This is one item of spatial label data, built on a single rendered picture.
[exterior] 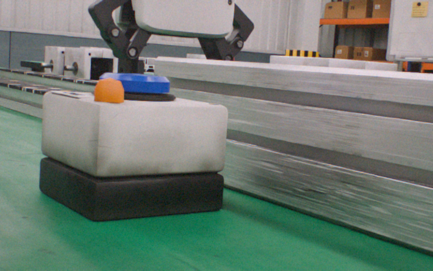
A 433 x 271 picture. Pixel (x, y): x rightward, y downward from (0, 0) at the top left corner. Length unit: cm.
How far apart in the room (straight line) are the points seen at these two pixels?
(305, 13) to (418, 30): 477
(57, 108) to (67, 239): 10
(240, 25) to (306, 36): 799
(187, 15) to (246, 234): 28
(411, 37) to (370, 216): 362
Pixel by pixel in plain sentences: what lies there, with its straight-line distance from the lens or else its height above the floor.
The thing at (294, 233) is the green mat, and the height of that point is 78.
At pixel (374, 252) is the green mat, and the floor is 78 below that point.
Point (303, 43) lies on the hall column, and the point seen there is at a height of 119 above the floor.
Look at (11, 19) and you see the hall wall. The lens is 1204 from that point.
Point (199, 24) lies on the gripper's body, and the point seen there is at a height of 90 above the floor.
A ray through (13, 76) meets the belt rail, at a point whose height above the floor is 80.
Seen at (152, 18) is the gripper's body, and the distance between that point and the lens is 56.
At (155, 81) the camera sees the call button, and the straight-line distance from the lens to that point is 36.
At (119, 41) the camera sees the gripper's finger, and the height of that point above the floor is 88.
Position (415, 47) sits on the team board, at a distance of 393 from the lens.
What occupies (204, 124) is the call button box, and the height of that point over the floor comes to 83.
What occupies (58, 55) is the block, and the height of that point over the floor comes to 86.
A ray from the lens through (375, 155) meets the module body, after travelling 34.
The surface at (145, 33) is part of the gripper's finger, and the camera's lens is 56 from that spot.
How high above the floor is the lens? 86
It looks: 6 degrees down
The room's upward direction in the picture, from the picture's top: 4 degrees clockwise
